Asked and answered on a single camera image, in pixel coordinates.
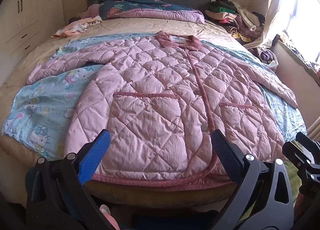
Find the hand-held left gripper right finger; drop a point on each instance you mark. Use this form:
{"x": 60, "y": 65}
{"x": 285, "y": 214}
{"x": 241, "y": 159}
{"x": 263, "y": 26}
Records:
{"x": 225, "y": 149}

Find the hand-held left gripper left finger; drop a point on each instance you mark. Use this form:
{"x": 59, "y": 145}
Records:
{"x": 93, "y": 154}

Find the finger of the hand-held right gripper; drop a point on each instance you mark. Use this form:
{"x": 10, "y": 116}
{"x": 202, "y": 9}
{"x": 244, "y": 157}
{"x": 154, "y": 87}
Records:
{"x": 295, "y": 151}
{"x": 307, "y": 141}

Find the pink quilted jacket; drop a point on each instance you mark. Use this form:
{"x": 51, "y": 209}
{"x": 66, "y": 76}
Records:
{"x": 150, "y": 94}

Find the pile of clothes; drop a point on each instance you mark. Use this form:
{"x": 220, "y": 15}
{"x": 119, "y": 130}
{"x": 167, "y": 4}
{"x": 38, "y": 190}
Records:
{"x": 237, "y": 17}

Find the white radiator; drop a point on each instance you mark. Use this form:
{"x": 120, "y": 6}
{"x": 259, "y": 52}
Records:
{"x": 315, "y": 129}

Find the green floor mat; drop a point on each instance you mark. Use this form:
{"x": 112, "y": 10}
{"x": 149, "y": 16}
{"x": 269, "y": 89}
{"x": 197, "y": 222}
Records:
{"x": 293, "y": 177}

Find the pink slipper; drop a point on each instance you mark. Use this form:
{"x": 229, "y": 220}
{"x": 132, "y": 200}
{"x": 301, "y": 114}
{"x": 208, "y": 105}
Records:
{"x": 110, "y": 217}

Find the blue cartoon print sheet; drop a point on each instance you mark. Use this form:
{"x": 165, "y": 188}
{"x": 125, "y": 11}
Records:
{"x": 37, "y": 109}

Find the green window sill cover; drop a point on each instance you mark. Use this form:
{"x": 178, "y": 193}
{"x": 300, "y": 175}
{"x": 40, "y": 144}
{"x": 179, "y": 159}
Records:
{"x": 300, "y": 57}

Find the bag with purple cloth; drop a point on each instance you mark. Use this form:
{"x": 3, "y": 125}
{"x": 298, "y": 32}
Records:
{"x": 266, "y": 56}

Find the peach floral garment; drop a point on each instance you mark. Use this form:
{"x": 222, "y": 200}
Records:
{"x": 75, "y": 26}

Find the window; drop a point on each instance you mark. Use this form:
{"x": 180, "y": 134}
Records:
{"x": 305, "y": 7}

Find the cream curtain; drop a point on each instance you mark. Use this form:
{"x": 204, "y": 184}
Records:
{"x": 275, "y": 7}

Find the bed with grey headboard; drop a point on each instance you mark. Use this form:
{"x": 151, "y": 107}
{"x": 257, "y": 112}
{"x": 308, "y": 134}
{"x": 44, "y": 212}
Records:
{"x": 150, "y": 23}

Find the pink cloth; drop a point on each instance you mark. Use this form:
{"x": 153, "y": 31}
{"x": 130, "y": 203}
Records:
{"x": 90, "y": 10}

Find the teal floral quilt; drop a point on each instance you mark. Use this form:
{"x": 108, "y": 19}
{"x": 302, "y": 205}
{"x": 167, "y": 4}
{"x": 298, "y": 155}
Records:
{"x": 155, "y": 4}

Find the cream wardrobe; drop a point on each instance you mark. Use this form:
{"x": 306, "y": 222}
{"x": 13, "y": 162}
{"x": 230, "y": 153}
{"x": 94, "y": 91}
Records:
{"x": 25, "y": 7}

